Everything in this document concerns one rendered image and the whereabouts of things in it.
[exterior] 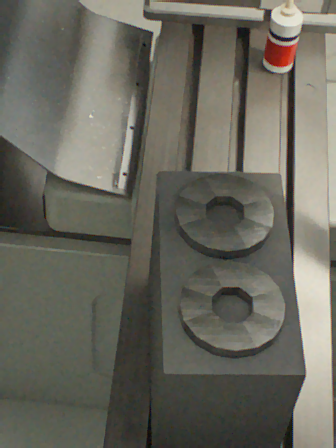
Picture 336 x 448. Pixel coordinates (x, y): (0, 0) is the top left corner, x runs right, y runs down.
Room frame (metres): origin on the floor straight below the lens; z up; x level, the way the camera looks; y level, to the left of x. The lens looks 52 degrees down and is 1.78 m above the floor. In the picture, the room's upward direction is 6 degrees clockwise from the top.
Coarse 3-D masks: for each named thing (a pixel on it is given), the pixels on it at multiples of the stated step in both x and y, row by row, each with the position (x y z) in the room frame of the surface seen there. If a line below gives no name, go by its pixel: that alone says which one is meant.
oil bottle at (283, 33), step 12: (288, 0) 0.96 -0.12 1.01; (276, 12) 0.96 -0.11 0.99; (288, 12) 0.95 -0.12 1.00; (300, 12) 0.97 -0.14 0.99; (276, 24) 0.95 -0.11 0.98; (288, 24) 0.94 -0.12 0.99; (300, 24) 0.95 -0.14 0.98; (276, 36) 0.94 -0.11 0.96; (288, 36) 0.94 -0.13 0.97; (276, 48) 0.94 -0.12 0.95; (288, 48) 0.94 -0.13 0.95; (264, 60) 0.95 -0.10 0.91; (276, 60) 0.94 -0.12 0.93; (288, 60) 0.94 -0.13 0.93
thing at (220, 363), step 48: (192, 192) 0.56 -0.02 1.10; (240, 192) 0.56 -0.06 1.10; (192, 240) 0.50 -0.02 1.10; (240, 240) 0.51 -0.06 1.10; (288, 240) 0.52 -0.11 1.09; (192, 288) 0.45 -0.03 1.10; (240, 288) 0.46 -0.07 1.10; (288, 288) 0.47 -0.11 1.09; (192, 336) 0.41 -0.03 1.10; (240, 336) 0.41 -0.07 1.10; (288, 336) 0.42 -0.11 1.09; (192, 384) 0.38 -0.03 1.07; (240, 384) 0.38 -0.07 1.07; (288, 384) 0.38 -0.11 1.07; (192, 432) 0.38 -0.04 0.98; (240, 432) 0.38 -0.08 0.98
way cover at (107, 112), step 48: (0, 0) 0.95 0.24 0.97; (48, 0) 1.04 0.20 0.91; (0, 48) 0.89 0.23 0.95; (48, 48) 0.95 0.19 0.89; (96, 48) 1.01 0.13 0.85; (144, 48) 1.04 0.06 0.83; (0, 96) 0.82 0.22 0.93; (48, 96) 0.88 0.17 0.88; (96, 96) 0.92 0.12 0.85; (48, 144) 0.80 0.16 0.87; (96, 144) 0.84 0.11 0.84
